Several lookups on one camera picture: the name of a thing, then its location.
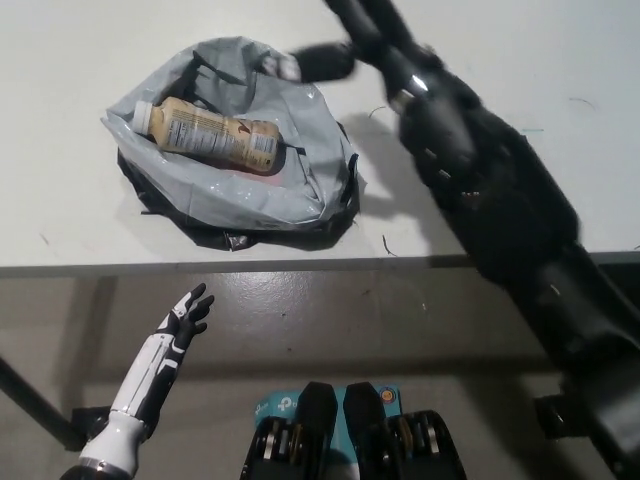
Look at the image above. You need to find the white and black right hand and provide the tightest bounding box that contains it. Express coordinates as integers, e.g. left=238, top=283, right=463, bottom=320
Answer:
left=263, top=0, right=437, bottom=101

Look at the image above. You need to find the white and black left hand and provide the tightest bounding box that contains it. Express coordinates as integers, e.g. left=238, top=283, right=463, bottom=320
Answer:
left=78, top=282, right=216, bottom=469

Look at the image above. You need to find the beige protein shake bottle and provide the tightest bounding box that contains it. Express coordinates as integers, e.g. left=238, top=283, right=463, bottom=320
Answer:
left=131, top=95, right=282, bottom=177

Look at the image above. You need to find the pink sheet inside bag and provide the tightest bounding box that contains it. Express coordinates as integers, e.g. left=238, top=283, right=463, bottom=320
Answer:
left=224, top=167, right=287, bottom=190

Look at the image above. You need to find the black tape under bag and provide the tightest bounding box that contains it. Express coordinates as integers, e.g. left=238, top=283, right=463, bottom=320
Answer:
left=116, top=147, right=364, bottom=252

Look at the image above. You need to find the grey plastic bag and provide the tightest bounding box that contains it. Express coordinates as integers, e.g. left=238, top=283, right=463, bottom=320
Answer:
left=99, top=35, right=363, bottom=236

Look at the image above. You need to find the black slanted table leg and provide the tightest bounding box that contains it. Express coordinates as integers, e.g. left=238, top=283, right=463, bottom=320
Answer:
left=0, top=355, right=84, bottom=454
left=589, top=250, right=640, bottom=326

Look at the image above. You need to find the black table foot bracket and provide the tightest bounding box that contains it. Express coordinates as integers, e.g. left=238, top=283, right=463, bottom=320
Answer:
left=532, top=394, right=574, bottom=440
left=69, top=407, right=109, bottom=454

